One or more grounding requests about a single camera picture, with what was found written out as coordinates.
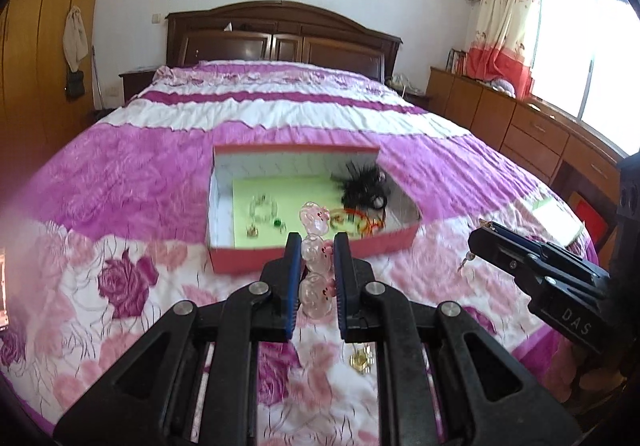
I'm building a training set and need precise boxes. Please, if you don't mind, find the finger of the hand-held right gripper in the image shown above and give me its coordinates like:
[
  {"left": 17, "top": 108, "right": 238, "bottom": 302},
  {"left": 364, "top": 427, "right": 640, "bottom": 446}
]
[{"left": 468, "top": 224, "right": 608, "bottom": 294}]

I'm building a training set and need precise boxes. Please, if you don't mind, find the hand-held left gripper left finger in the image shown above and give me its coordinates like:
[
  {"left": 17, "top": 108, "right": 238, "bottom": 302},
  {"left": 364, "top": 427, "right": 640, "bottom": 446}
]
[{"left": 52, "top": 232, "right": 303, "bottom": 446}]

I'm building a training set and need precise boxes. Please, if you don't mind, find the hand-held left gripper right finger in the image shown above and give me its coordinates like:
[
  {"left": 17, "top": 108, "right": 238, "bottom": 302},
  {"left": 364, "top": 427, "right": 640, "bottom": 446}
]
[{"left": 334, "top": 232, "right": 583, "bottom": 446}]

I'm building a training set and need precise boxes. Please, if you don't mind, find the pink glass bead bracelet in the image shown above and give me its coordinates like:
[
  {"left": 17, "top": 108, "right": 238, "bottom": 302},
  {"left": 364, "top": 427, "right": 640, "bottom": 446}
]
[{"left": 299, "top": 201, "right": 335, "bottom": 322}]

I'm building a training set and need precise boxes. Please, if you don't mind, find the red cardboard box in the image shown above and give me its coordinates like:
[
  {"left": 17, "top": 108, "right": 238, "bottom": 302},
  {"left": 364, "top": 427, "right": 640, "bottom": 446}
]
[{"left": 207, "top": 142, "right": 423, "bottom": 275}]

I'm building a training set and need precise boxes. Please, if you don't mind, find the red string bracelet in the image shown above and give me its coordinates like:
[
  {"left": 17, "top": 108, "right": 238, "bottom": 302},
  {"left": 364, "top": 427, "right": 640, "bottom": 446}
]
[{"left": 361, "top": 212, "right": 387, "bottom": 238}]

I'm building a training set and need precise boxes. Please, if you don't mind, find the colourful braided bracelet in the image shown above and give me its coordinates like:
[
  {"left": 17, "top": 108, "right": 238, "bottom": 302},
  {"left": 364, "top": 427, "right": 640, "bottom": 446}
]
[{"left": 327, "top": 206, "right": 366, "bottom": 239}]

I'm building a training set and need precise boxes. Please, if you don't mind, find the pale jade bead bracelet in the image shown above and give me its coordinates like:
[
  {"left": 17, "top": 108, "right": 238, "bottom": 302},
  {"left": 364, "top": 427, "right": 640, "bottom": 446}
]
[{"left": 249, "top": 195, "right": 279, "bottom": 223}]

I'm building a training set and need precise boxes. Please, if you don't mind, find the black feather hair clip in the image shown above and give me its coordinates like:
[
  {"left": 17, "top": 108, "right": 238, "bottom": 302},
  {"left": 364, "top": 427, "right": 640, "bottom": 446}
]
[{"left": 340, "top": 162, "right": 390, "bottom": 223}]

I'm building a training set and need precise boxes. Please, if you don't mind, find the light green paper pad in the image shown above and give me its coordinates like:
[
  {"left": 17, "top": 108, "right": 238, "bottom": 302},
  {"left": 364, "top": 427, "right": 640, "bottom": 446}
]
[{"left": 531, "top": 198, "right": 586, "bottom": 247}]

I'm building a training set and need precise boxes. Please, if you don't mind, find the gold pearl brooch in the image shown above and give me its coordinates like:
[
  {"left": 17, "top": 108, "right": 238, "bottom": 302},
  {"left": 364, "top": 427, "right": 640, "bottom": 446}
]
[{"left": 350, "top": 346, "right": 376, "bottom": 372}]

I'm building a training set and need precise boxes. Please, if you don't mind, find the red flat box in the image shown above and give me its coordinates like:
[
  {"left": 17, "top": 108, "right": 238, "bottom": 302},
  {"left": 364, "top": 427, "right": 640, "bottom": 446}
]
[{"left": 575, "top": 193, "right": 611, "bottom": 247}]

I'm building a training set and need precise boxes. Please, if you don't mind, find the low wooden cabinet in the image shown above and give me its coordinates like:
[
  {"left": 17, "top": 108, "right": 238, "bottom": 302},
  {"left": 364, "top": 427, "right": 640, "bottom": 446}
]
[{"left": 426, "top": 67, "right": 626, "bottom": 207}]

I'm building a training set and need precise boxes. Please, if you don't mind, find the dark wooden nightstand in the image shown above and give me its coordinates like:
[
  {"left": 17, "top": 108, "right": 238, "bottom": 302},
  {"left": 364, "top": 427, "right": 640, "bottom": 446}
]
[
  {"left": 400, "top": 88, "right": 433, "bottom": 112},
  {"left": 118, "top": 67, "right": 161, "bottom": 108}
]

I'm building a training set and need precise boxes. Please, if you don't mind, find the pink floral bed blanket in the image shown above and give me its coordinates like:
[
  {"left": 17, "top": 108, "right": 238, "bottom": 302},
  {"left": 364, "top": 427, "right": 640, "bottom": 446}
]
[{"left": 0, "top": 60, "right": 601, "bottom": 446}]

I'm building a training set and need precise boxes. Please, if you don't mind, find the row of books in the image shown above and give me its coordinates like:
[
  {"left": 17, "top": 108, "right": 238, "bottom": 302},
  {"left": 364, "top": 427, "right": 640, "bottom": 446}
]
[{"left": 446, "top": 47, "right": 468, "bottom": 75}]

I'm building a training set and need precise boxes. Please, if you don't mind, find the window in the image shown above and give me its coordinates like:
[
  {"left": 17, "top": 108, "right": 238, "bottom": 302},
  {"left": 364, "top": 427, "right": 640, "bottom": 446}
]
[{"left": 530, "top": 0, "right": 640, "bottom": 157}]

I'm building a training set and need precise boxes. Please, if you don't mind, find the cream and red curtain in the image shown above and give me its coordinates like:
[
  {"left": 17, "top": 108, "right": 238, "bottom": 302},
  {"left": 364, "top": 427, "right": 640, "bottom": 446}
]
[{"left": 465, "top": 0, "right": 543, "bottom": 99}]

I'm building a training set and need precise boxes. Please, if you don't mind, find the dark wooden headboard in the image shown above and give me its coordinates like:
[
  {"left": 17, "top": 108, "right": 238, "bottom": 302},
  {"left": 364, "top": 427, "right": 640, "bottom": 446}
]
[{"left": 165, "top": 1, "right": 403, "bottom": 82}]

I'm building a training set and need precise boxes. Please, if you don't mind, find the thin leaning stick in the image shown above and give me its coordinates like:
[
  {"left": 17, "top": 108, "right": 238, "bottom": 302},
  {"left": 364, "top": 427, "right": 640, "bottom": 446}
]
[{"left": 90, "top": 46, "right": 103, "bottom": 109}]

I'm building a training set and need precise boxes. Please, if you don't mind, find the black hanging bag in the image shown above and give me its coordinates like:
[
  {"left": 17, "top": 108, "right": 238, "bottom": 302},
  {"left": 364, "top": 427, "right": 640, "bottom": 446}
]
[{"left": 65, "top": 71, "right": 87, "bottom": 101}]

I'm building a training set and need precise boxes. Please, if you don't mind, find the beige hanging bag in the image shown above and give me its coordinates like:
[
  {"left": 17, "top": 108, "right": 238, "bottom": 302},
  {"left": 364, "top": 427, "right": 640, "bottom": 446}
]
[{"left": 62, "top": 6, "right": 88, "bottom": 73}]

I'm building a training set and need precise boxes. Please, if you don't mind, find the wooden wardrobe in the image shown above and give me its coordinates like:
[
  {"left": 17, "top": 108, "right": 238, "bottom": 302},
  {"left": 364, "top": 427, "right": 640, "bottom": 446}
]
[{"left": 0, "top": 0, "right": 116, "bottom": 167}]

